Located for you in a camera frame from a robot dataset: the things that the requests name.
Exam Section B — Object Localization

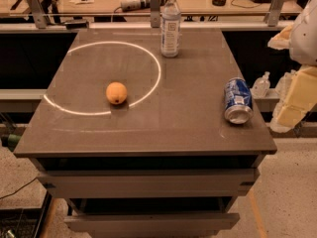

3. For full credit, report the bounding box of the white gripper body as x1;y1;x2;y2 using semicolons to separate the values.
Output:
289;0;317;65

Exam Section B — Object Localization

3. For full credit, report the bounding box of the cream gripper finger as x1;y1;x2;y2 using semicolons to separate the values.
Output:
269;65;317;133
267;25;292;50

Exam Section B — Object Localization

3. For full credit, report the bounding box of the blue pepsi can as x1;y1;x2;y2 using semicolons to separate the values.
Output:
224;77;253;124

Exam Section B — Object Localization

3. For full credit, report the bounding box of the small clear sanitizer bottle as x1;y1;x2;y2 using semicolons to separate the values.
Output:
252;71;270;98

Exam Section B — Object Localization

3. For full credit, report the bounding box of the clear plastic water bottle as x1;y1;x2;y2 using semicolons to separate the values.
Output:
160;0;181;58

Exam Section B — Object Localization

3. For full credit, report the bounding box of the upper grey drawer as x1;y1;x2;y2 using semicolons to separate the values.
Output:
39;169;259;198

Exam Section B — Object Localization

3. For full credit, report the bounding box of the grey drawer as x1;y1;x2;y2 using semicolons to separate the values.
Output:
39;169;259;198
64;212;240;238

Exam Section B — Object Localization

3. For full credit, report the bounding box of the grey drawer cabinet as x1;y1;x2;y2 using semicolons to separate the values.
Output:
13;27;277;238

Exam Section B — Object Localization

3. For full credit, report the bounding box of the orange fruit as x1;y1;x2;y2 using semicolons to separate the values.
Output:
106;82;128;105

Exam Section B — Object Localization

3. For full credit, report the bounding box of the lower grey drawer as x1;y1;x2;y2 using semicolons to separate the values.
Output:
64;212;240;238

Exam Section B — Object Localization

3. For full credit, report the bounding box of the right metal bracket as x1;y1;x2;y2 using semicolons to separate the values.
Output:
264;0;285;27

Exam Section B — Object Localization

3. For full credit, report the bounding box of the metal bracket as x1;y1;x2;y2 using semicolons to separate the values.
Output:
264;0;285;27
26;0;48;29
150;0;160;28

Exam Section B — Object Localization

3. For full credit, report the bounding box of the middle metal bracket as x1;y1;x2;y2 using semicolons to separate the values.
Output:
150;0;160;28

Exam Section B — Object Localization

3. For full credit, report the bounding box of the left metal bracket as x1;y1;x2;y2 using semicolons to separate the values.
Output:
26;0;48;29

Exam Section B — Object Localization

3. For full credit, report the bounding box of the black cable on floor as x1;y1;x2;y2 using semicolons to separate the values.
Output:
0;177;39;200

